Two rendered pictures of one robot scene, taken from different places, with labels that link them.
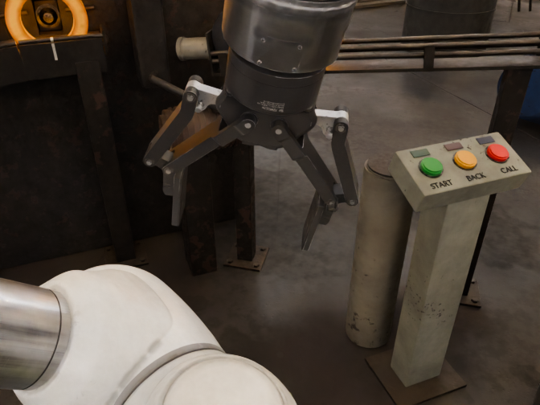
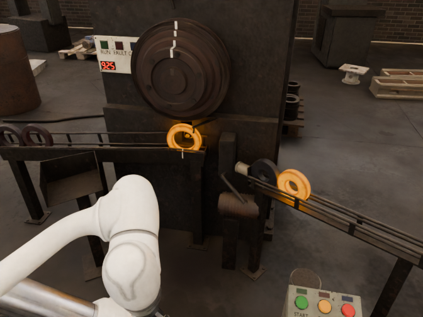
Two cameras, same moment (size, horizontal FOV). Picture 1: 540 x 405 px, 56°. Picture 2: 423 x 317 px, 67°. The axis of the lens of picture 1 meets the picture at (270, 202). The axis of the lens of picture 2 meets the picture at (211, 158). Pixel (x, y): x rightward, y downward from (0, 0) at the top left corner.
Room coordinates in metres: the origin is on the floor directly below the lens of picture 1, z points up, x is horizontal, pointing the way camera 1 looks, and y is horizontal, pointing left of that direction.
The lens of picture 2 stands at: (0.09, -0.37, 1.60)
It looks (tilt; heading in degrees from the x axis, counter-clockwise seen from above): 33 degrees down; 32
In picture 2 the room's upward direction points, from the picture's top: straight up
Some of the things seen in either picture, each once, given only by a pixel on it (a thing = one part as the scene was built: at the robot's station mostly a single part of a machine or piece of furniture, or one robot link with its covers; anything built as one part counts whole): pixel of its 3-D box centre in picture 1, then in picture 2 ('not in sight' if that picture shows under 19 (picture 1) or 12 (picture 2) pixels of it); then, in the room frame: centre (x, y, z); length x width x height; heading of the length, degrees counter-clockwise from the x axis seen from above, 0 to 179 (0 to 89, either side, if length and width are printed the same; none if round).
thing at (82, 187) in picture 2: not in sight; (84, 220); (0.81, 0.89, 0.36); 0.26 x 0.20 x 0.72; 146
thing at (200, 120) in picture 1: (207, 190); (238, 232); (1.26, 0.18, 0.27); 0.22 x 0.13 x 0.53; 111
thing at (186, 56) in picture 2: not in sight; (174, 80); (1.18, 0.50, 1.12); 0.28 x 0.06 x 0.28; 111
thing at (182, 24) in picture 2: not in sight; (180, 73); (1.27, 0.54, 1.12); 0.47 x 0.06 x 0.47; 111
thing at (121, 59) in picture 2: not in sight; (121, 55); (1.25, 0.89, 1.15); 0.26 x 0.02 x 0.18; 111
